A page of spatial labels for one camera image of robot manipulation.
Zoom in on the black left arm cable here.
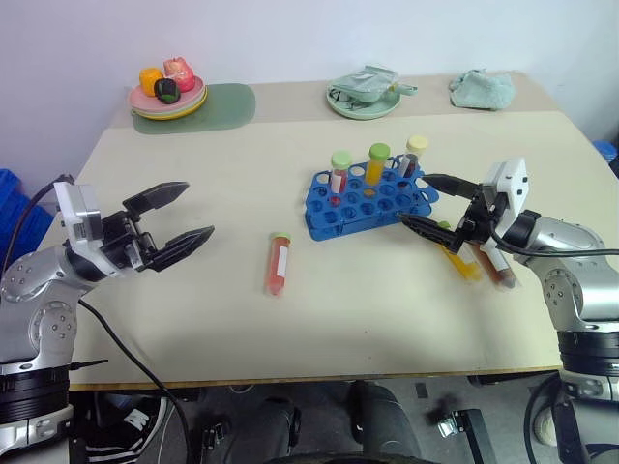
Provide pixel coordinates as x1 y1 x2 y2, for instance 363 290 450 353
0 173 190 464

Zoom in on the pink plate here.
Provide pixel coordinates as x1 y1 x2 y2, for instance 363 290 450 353
127 76 207 112

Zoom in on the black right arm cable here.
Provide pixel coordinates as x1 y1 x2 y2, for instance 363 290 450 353
486 225 619 257

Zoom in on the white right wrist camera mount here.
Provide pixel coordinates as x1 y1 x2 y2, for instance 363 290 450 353
479 155 528 265

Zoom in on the black and green toy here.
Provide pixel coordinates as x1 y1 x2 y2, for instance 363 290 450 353
153 77 179 103

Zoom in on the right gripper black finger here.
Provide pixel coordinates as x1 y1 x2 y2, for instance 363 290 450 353
398 214 460 253
423 173 485 200

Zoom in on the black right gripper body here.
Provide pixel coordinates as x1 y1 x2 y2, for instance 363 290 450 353
452 186 509 255

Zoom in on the blue plastic crate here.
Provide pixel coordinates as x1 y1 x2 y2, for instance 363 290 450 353
0 167 57 252

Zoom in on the black and white sneaker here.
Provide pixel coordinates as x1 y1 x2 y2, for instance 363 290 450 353
118 396 168 439

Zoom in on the dark liquid tube, yellow cap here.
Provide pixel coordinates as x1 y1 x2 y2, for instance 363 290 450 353
396 135 429 179

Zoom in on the orange liquid tube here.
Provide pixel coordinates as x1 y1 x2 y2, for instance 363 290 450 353
363 142 391 198
434 220 484 282

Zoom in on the green placemat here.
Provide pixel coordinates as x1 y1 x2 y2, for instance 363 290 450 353
133 82 256 135

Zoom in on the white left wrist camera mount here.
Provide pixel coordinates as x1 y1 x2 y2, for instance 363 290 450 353
52 181 122 277

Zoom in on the red liquid tube, pale-green cap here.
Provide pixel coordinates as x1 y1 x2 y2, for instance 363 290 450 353
329 149 353 208

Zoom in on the mint green pouch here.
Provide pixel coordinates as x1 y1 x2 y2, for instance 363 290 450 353
331 65 401 105

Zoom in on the mint green plate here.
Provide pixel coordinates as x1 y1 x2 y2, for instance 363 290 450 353
326 79 402 120

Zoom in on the dark grey rounded shape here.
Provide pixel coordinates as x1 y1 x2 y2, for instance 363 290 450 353
226 395 301 464
347 381 422 464

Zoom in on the blue test tube rack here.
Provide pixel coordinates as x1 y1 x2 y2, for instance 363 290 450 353
303 154 440 242

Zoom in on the black metal frame leg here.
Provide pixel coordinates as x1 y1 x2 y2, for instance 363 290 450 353
454 408 499 464

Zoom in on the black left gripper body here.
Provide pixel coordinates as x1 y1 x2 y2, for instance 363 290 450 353
99 210 161 275

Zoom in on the pale green stacked plate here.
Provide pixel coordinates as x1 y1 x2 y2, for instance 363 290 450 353
131 103 194 121

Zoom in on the brown liquid tube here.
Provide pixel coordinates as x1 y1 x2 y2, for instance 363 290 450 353
468 241 523 292

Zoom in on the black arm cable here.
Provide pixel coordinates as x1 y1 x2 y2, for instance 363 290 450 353
0 173 190 464
486 225 619 257

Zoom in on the orange-yellow toy pepper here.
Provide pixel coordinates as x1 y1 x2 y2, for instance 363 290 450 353
138 68 163 96

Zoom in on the mint green cloth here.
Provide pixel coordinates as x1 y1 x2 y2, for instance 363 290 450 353
448 69 516 111

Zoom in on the black white-striped trouser leg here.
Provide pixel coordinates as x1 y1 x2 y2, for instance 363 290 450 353
84 432 146 464

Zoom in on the yellow plate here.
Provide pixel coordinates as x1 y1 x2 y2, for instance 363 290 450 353
144 86 210 117

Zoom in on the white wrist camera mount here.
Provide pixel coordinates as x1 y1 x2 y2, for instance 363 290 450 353
52 181 122 277
479 155 528 265

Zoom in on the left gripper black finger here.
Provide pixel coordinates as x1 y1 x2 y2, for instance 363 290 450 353
144 224 216 273
122 181 190 215

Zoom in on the pink toy fruit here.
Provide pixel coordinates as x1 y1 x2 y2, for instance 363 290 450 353
162 56 195 93

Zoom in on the pink-red liquid tube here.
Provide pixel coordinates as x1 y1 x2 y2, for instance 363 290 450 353
263 230 293 299

